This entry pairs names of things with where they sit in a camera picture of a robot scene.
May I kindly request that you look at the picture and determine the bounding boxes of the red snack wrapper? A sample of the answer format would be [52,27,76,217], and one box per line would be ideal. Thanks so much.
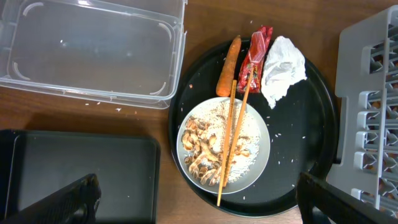
[237,26,273,93]

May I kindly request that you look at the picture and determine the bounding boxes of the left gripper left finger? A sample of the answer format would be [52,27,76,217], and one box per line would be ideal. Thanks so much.
[2,174,101,224]

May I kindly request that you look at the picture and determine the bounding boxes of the orange carrot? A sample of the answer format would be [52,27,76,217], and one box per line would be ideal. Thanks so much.
[216,35,241,97]

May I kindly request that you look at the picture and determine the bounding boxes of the white napkin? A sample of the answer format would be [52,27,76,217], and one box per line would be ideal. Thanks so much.
[261,36,307,109]

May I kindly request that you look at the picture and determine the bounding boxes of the wooden chopstick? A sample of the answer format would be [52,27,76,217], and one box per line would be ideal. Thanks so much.
[217,80,237,207]
[222,63,256,188]

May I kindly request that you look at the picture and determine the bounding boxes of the grey dishwasher rack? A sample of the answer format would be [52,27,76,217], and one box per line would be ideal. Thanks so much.
[327,6,397,218]

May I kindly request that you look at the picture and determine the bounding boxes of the black rectangular tray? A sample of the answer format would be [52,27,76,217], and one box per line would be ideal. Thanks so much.
[1,129,160,223]

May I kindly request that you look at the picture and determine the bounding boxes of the rice and peanut shells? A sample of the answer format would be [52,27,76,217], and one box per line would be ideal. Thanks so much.
[181,101,260,187]

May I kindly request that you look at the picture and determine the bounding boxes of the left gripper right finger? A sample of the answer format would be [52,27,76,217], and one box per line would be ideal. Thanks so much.
[296,172,397,224]

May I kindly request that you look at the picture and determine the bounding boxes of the clear plastic bin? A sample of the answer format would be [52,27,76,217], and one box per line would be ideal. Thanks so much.
[1,0,187,110]

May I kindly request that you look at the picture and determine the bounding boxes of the grey plate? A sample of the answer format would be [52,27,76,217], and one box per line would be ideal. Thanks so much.
[175,97,271,194]

